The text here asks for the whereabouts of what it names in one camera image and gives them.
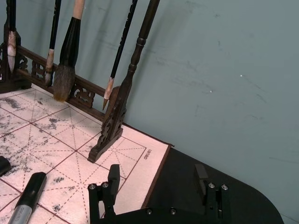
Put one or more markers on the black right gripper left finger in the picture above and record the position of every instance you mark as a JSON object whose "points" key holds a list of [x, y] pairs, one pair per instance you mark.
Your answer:
{"points": [[114, 182]]}

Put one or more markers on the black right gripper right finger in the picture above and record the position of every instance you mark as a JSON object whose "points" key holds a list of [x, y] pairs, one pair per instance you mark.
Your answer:
{"points": [[201, 184]]}

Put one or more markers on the black table cloth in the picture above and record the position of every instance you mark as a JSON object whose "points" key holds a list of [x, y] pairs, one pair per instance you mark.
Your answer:
{"points": [[182, 168]]}

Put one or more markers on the pale felt mat, red grid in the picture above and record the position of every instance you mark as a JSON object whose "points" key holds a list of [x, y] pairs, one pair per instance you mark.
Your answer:
{"points": [[70, 140]]}

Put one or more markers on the grey marker pen, black cap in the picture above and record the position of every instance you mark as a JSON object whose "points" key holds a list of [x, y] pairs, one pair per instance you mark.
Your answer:
{"points": [[30, 193]]}

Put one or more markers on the small black block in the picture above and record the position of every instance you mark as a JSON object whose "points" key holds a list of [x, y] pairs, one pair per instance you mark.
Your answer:
{"points": [[4, 166]]}

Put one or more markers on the thin black brush, pointed tip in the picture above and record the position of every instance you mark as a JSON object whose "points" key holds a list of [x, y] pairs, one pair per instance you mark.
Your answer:
{"points": [[120, 51]]}

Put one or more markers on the thin black brush, pale bristles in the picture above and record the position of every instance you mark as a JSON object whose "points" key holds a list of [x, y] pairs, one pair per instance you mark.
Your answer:
{"points": [[49, 60]]}

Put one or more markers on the dark carved wooden brush rack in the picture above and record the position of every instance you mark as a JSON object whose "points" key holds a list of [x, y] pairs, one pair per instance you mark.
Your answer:
{"points": [[139, 46]]}

